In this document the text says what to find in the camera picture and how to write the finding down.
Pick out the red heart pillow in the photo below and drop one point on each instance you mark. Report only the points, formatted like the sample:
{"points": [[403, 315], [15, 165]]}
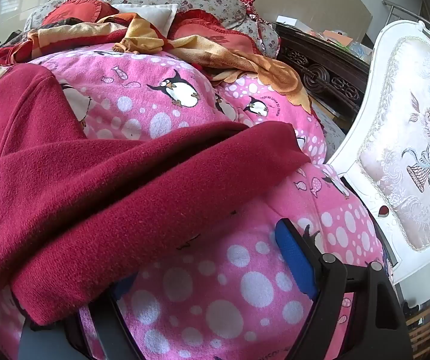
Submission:
{"points": [[79, 11]]}

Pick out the red ruffled pillow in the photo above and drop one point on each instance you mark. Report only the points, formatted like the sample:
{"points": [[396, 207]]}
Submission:
{"points": [[215, 33]]}

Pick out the pink penguin print blanket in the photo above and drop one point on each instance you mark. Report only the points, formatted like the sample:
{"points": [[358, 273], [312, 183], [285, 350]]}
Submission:
{"points": [[162, 108]]}

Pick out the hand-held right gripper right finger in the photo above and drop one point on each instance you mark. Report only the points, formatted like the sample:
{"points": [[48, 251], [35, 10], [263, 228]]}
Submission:
{"points": [[293, 258]]}

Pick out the dark red fleece garment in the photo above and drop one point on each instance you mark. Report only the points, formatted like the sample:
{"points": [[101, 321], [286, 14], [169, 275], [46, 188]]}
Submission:
{"points": [[106, 195]]}

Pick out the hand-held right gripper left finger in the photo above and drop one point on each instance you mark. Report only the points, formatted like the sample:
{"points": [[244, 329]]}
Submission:
{"points": [[104, 330]]}

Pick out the wooden stool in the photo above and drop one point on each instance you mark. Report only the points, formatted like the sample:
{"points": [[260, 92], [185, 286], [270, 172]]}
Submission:
{"points": [[421, 322]]}

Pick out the metal railing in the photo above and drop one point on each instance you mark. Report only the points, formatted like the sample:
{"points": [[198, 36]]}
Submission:
{"points": [[398, 11]]}

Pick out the white pillow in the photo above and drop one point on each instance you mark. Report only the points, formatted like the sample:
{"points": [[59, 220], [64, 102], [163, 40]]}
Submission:
{"points": [[151, 13]]}

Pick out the pile of coloured papers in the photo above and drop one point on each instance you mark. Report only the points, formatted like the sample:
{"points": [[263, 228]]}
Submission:
{"points": [[338, 37]]}

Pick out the dark carved wooden nightstand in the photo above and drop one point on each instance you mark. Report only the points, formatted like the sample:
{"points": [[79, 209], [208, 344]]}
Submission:
{"points": [[320, 71]]}

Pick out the white box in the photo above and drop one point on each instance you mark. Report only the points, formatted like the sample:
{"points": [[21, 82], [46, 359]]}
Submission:
{"points": [[288, 20]]}

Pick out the white ornate upholstered chair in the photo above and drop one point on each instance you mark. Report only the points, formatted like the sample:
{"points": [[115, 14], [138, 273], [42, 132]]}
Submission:
{"points": [[406, 138]]}

